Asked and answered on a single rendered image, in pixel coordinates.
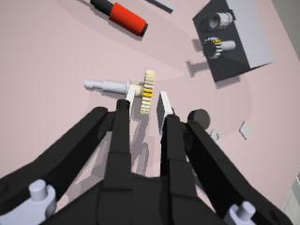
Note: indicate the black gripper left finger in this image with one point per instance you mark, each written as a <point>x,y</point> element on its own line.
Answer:
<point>29,195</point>

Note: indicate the grey camshaft with cream gear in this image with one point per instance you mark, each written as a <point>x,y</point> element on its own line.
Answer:
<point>144,92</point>

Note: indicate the red-handled screwdriver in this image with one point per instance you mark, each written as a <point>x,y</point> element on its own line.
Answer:
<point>121,16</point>

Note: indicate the black cylinder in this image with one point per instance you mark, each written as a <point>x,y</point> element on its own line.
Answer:
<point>200,116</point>

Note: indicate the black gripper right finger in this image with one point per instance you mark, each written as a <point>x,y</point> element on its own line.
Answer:
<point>233,198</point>

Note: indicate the grey flat bar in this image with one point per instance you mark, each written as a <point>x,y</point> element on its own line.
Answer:
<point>164,4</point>

